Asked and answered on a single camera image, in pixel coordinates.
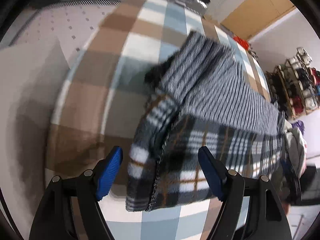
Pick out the white upright suitcase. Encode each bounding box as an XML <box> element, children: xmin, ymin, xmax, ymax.
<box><xmin>203</xmin><ymin>0</ymin><xmax>251</xmax><ymax>25</ymax></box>

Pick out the orange plastic bag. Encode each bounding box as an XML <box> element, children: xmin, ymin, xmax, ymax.
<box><xmin>233</xmin><ymin>36</ymin><xmax>250</xmax><ymax>50</ymax></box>

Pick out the wooden door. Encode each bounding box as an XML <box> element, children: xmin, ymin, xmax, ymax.
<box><xmin>222</xmin><ymin>0</ymin><xmax>296</xmax><ymax>40</ymax></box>

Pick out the bamboo shoe rack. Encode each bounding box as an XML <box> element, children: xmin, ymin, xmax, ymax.
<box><xmin>265</xmin><ymin>47</ymin><xmax>319</xmax><ymax>120</ymax></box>

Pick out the grey hoodie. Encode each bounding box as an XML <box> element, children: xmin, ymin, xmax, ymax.
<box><xmin>285</xmin><ymin>120</ymin><xmax>307</xmax><ymax>178</ymax></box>

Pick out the plaid fleece cardigan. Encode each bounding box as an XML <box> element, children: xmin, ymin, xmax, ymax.
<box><xmin>126</xmin><ymin>31</ymin><xmax>286</xmax><ymax>212</ymax></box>

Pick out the checkered bed sheet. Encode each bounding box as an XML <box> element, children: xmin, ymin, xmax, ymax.
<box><xmin>45</xmin><ymin>0</ymin><xmax>270</xmax><ymax>239</ymax></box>

